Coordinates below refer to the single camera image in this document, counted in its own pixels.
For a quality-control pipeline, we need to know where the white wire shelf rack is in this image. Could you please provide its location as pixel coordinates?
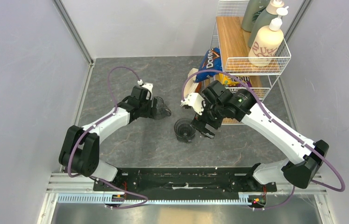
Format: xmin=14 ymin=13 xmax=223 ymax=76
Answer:
xmin=207 ymin=0 xmax=292 ymax=126

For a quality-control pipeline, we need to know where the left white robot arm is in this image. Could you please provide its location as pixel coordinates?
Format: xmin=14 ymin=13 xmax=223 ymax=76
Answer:
xmin=58 ymin=83 xmax=157 ymax=191

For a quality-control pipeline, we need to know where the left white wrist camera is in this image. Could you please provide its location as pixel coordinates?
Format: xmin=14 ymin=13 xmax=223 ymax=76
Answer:
xmin=137 ymin=79 xmax=154 ymax=100

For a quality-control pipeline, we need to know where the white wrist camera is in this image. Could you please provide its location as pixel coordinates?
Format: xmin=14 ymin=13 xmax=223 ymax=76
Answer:
xmin=137 ymin=79 xmax=154 ymax=100
xmin=181 ymin=92 xmax=206 ymax=115

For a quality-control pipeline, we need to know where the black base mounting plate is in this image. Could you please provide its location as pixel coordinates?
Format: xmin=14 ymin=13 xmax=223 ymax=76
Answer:
xmin=93 ymin=167 xmax=278 ymax=202

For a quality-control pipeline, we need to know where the yellow M&M's candy bag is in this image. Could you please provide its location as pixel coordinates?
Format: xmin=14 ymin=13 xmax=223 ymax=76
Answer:
xmin=220 ymin=74 xmax=252 ymax=88

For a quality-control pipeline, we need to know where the dark transparent coffee dripper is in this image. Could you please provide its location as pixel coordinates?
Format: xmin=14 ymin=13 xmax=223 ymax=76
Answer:
xmin=174 ymin=118 xmax=196 ymax=143

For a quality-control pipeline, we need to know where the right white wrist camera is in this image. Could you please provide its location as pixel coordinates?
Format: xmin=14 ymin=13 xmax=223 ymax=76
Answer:
xmin=181 ymin=92 xmax=206 ymax=115

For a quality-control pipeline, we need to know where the dark green bottle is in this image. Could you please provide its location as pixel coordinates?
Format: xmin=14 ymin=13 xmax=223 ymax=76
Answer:
xmin=241 ymin=0 xmax=269 ymax=32

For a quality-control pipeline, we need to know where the cream pump bottle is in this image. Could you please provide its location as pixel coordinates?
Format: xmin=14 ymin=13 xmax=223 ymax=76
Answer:
xmin=249 ymin=15 xmax=284 ymax=67

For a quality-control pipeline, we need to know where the clear glass carafe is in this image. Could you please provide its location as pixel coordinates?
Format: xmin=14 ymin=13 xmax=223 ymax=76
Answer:
xmin=155 ymin=97 xmax=172 ymax=120

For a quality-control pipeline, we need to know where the aluminium frame rail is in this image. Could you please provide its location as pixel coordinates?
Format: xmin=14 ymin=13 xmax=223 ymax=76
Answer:
xmin=37 ymin=173 xmax=336 ymax=224

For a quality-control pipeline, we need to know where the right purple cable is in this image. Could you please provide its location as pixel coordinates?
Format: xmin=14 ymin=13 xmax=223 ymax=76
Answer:
xmin=181 ymin=69 xmax=346 ymax=211

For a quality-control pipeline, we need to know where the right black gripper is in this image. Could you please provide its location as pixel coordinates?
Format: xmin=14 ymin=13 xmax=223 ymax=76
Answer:
xmin=190 ymin=96 xmax=225 ymax=140

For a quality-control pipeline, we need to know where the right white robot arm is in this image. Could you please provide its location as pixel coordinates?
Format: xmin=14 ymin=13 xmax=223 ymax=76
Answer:
xmin=181 ymin=81 xmax=329 ymax=191

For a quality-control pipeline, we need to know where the green pump bottle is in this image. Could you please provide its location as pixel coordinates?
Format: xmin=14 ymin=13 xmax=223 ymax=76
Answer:
xmin=248 ymin=0 xmax=284 ymax=48

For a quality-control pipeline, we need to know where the stack of paper filters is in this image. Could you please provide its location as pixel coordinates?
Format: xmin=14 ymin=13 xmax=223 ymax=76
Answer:
xmin=184 ymin=68 xmax=200 ymax=98

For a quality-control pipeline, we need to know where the blue Doritos chip bag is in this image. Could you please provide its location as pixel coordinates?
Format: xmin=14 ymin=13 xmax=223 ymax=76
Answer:
xmin=195 ymin=47 xmax=222 ymax=83

